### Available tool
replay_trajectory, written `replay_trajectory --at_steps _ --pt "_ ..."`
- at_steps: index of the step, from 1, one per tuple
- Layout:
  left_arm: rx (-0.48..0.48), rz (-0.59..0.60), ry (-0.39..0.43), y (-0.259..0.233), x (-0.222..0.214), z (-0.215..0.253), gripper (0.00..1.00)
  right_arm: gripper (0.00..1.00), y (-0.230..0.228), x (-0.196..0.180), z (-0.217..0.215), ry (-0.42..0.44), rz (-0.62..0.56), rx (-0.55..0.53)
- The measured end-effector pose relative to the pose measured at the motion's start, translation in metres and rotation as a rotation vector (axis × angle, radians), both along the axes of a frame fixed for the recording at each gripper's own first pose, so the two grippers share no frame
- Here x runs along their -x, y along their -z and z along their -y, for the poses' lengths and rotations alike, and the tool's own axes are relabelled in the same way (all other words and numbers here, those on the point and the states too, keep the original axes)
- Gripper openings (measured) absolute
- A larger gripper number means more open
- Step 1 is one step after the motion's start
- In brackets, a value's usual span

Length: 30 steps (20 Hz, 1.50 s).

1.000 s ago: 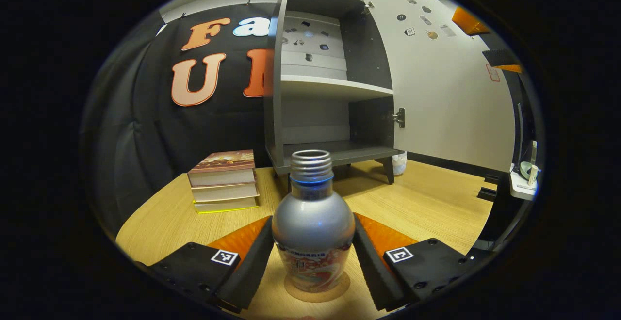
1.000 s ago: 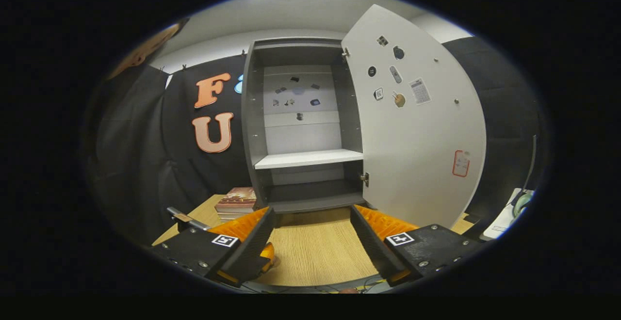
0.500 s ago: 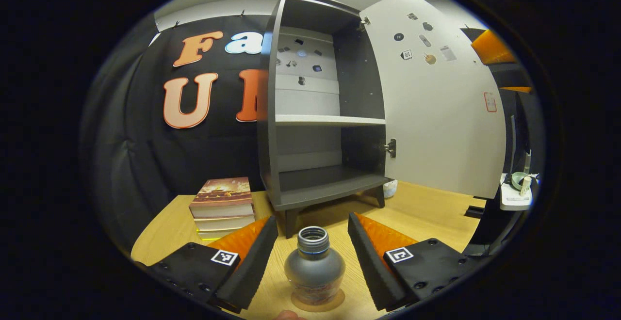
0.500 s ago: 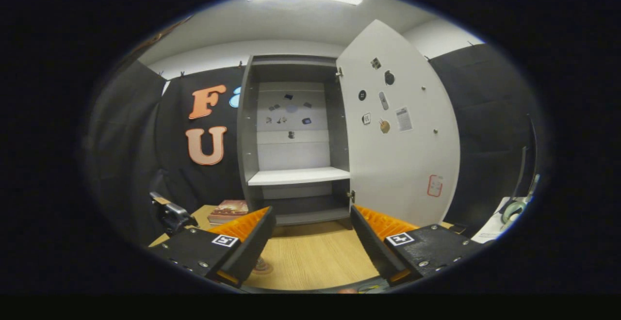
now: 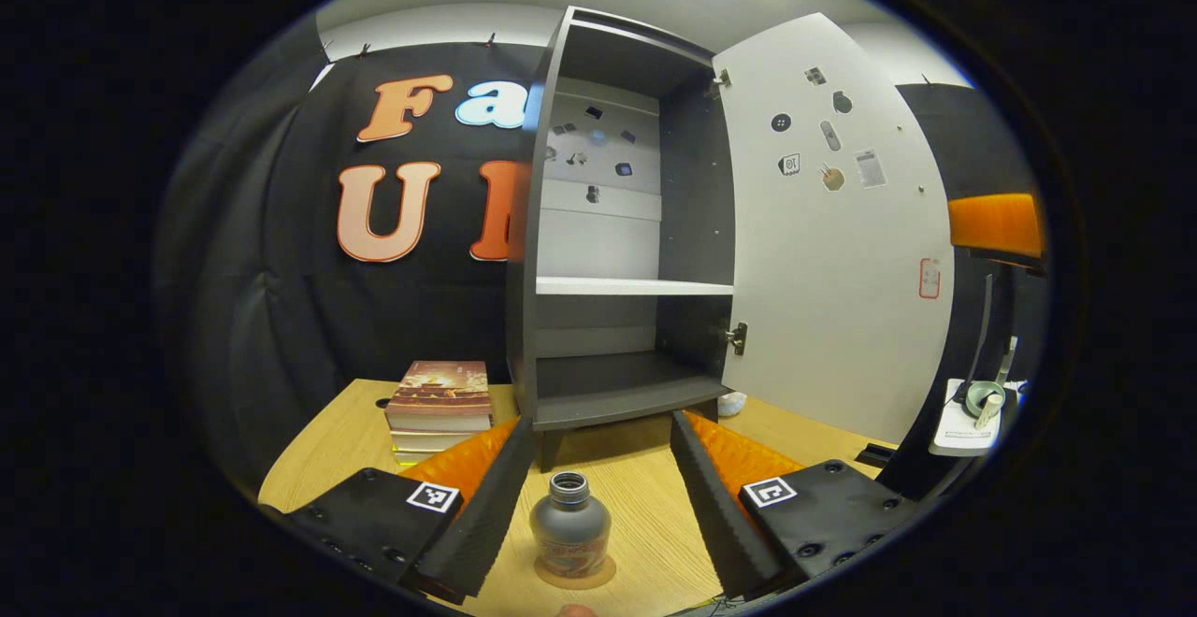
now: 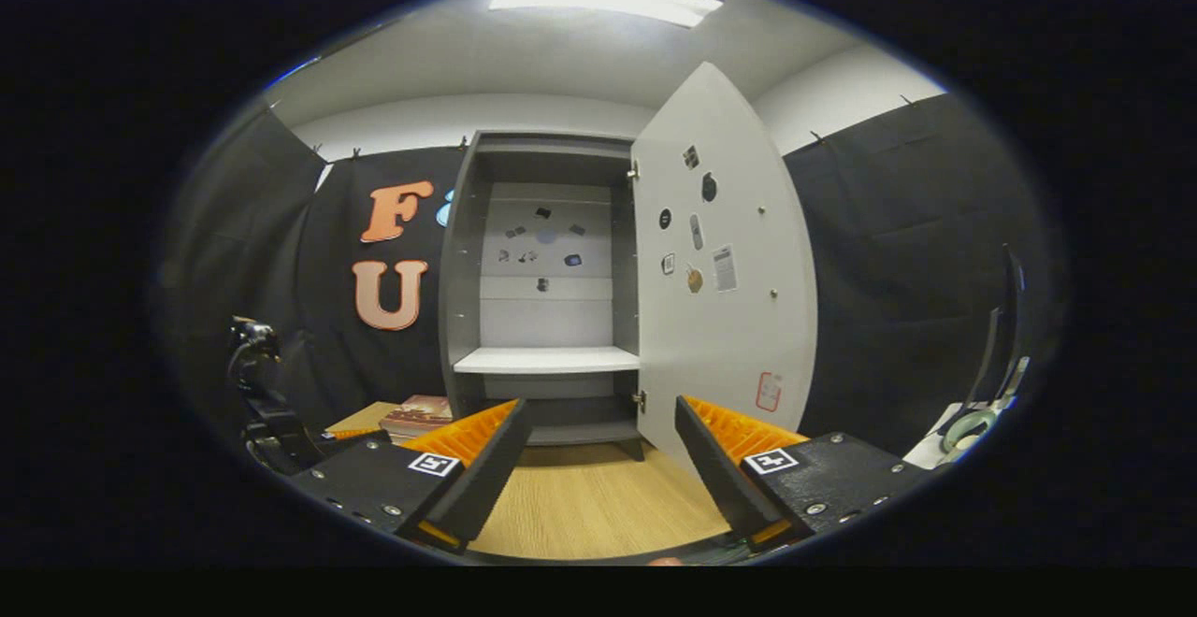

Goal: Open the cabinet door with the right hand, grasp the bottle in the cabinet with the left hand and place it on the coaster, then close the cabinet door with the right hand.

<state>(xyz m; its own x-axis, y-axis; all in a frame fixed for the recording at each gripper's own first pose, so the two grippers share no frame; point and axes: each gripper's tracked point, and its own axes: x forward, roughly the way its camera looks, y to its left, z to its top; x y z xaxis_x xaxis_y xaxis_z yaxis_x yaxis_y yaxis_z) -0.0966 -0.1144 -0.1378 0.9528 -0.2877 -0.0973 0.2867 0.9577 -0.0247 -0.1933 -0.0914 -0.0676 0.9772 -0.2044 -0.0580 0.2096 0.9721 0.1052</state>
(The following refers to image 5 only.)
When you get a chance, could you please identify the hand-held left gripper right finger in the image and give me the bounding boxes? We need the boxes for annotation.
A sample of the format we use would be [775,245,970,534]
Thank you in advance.
[670,409,922,599]

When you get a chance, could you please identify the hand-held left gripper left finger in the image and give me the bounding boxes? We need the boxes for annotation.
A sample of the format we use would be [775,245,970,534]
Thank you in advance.
[281,416,536,599]

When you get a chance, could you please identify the pink patterned bottle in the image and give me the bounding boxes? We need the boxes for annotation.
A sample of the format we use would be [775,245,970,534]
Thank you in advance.
[528,470,613,581]

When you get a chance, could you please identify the round brown coaster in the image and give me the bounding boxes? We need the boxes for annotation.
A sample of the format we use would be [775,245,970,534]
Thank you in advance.
[533,556,618,590]

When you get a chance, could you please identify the grey cabinet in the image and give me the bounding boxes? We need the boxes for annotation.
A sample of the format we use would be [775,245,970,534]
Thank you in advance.
[505,6,749,473]

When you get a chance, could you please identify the white cabinet shelf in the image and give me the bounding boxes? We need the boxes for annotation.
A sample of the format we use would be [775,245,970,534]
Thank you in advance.
[536,277,735,297]

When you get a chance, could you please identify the black backdrop cloth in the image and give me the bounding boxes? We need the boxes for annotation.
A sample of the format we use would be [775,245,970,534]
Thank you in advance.
[154,14,1048,496]

